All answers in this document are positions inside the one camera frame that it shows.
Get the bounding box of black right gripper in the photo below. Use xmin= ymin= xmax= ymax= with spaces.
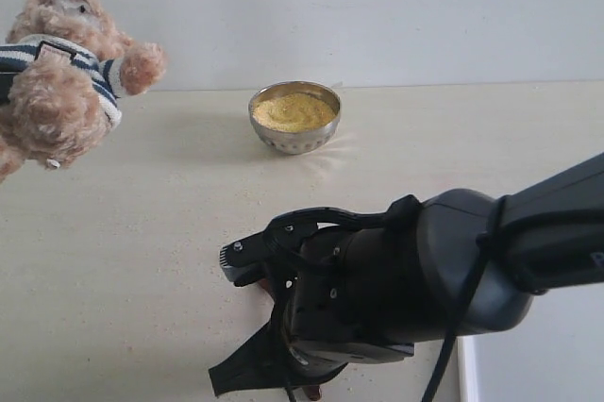
xmin=208 ymin=226 xmax=428 ymax=396

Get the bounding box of dark red wooden spoon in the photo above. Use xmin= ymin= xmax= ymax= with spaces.
xmin=258 ymin=278 xmax=322 ymax=401

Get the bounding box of beige teddy bear striped sweater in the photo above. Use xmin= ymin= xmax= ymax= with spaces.
xmin=1 ymin=0 xmax=167 ymax=178

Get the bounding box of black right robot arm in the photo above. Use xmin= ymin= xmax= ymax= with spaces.
xmin=209 ymin=156 xmax=603 ymax=401

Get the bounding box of steel bowl of yellow grain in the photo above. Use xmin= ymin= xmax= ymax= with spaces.
xmin=248 ymin=80 xmax=342 ymax=155

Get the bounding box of white rectangular tray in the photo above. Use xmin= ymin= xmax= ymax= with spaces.
xmin=460 ymin=334 xmax=603 ymax=401

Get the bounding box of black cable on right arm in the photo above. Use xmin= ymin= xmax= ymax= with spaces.
xmin=263 ymin=196 xmax=544 ymax=402

